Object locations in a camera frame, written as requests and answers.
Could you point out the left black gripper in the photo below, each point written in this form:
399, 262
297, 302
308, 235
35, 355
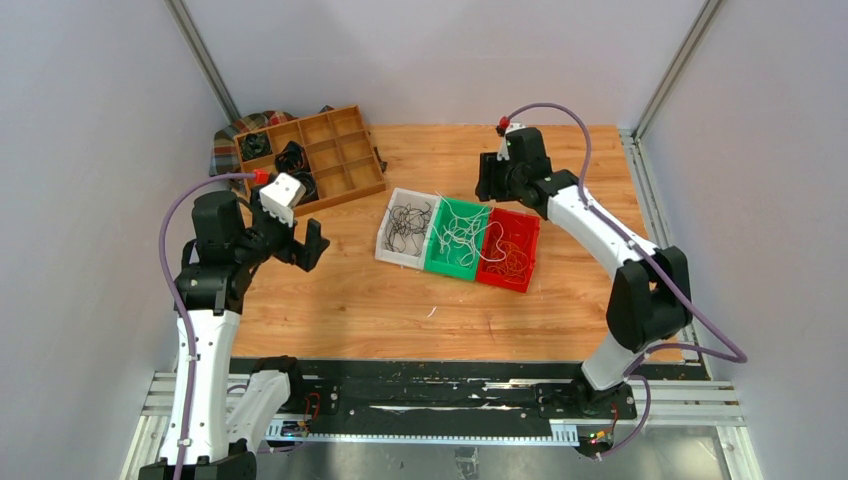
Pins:
293, 250

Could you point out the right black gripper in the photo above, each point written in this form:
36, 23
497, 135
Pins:
488, 188

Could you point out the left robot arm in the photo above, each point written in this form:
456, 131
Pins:
206, 440

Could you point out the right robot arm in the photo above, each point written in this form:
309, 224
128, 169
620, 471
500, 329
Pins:
649, 284

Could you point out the red plastic bin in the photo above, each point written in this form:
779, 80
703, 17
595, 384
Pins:
509, 250

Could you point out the white plastic bin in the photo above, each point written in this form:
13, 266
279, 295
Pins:
404, 232

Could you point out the wooden compartment tray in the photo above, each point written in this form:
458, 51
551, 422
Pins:
335, 186

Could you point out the green plastic bin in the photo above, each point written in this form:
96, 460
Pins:
457, 238

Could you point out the plaid cloth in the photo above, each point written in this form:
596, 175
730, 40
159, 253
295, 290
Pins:
225, 142

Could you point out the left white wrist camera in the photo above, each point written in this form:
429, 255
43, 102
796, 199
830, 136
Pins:
280, 197

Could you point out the black coiled strap four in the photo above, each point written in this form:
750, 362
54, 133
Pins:
308, 181

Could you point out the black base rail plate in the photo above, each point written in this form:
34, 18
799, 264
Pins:
448, 398

